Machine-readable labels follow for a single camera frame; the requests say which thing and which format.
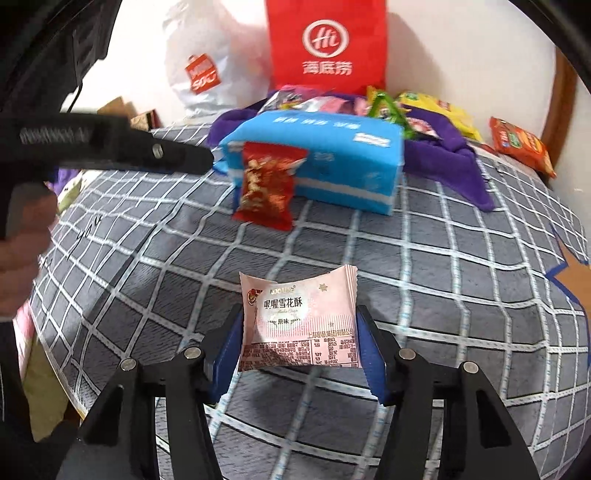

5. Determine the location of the green triangular snack bag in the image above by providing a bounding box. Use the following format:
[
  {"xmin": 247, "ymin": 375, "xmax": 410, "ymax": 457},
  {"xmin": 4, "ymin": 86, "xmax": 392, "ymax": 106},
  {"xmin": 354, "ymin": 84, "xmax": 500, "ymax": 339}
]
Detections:
[{"xmin": 374, "ymin": 90, "xmax": 417, "ymax": 140}]

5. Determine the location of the wooden chair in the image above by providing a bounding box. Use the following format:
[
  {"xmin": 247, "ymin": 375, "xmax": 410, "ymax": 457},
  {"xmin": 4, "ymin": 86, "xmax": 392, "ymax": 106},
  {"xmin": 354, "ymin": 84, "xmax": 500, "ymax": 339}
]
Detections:
[{"xmin": 97, "ymin": 97, "xmax": 161, "ymax": 131}]

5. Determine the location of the red snack packet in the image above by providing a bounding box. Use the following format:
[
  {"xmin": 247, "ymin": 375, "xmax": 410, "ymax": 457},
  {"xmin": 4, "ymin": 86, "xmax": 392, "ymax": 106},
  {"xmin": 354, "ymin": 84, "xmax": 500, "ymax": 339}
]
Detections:
[{"xmin": 233, "ymin": 142, "xmax": 308, "ymax": 231}]

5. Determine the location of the brown wooden door frame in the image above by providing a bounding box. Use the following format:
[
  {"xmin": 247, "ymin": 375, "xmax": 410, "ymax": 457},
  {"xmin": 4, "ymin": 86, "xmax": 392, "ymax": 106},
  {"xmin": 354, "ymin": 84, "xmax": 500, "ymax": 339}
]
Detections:
[{"xmin": 542, "ymin": 47, "xmax": 578, "ymax": 166}]

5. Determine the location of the long pink white snack packet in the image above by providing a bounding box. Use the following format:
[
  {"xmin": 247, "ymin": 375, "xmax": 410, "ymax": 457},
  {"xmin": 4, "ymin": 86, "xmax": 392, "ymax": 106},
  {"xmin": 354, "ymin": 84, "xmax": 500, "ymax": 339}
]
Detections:
[{"xmin": 294, "ymin": 96, "xmax": 368, "ymax": 116}]

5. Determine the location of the white Miniso plastic bag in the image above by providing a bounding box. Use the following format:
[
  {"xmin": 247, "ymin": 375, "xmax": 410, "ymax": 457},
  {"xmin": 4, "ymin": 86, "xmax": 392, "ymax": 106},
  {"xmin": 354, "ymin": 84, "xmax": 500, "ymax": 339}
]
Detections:
[{"xmin": 163, "ymin": 1, "xmax": 271, "ymax": 119}]

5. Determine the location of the pink white candy packet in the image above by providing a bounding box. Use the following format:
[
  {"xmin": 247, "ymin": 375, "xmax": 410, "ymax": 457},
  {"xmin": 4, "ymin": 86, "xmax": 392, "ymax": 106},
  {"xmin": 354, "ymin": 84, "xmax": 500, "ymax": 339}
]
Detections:
[{"xmin": 407, "ymin": 117, "xmax": 440, "ymax": 139}]

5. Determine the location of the grey checked bedsheet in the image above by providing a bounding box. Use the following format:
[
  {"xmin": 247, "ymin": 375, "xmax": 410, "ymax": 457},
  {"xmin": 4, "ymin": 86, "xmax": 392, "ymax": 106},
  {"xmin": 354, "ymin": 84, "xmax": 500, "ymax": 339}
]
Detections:
[{"xmin": 31, "ymin": 152, "xmax": 590, "ymax": 479}]

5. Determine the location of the purple towel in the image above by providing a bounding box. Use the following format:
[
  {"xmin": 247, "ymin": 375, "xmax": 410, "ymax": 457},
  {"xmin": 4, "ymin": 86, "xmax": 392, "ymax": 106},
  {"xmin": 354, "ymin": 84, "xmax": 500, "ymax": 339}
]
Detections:
[{"xmin": 205, "ymin": 90, "xmax": 497, "ymax": 213}]

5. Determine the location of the pink nougat packet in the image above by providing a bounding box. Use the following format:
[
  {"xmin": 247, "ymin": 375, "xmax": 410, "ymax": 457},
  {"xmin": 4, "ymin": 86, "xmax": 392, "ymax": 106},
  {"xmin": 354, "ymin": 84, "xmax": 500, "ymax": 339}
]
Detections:
[{"xmin": 238, "ymin": 265, "xmax": 361, "ymax": 371}]

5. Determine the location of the pink purple snack packet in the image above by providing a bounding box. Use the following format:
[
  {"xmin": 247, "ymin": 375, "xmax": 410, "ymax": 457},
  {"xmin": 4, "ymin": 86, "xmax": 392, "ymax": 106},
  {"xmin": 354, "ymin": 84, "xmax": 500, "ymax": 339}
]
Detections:
[{"xmin": 259, "ymin": 85, "xmax": 324, "ymax": 114}]

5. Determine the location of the red Haidilao paper bag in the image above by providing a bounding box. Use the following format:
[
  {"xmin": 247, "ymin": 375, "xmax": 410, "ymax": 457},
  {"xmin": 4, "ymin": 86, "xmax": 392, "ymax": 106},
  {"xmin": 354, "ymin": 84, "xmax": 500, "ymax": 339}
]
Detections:
[{"xmin": 266, "ymin": 0, "xmax": 388, "ymax": 94}]

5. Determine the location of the orange Lays chips bag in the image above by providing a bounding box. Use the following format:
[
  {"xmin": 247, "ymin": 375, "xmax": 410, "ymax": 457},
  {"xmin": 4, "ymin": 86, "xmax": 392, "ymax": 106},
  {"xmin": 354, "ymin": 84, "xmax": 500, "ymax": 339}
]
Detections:
[{"xmin": 489, "ymin": 117, "xmax": 557, "ymax": 178}]

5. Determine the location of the yellow triangular snack bag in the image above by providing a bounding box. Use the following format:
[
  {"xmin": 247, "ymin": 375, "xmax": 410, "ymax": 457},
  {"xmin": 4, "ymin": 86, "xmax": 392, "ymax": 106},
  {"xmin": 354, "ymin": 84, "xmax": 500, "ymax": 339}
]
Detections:
[{"xmin": 366, "ymin": 86, "xmax": 383, "ymax": 118}]

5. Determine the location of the blue tissue pack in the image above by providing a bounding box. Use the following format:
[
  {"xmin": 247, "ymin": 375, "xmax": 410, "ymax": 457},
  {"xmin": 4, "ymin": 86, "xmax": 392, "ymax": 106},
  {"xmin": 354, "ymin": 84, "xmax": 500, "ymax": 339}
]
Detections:
[{"xmin": 219, "ymin": 110, "xmax": 404, "ymax": 216}]

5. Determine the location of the yellow Lays chips bag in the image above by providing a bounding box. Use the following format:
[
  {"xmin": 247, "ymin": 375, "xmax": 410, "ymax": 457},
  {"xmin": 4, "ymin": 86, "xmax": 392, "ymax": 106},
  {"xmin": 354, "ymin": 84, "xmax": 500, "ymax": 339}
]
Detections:
[{"xmin": 397, "ymin": 91, "xmax": 484, "ymax": 143}]

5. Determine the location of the person left hand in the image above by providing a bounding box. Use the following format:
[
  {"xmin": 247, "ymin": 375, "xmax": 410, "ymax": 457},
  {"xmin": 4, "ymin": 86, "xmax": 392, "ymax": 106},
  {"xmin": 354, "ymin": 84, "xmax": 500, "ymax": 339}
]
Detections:
[{"xmin": 1, "ymin": 190, "xmax": 57, "ymax": 321}]

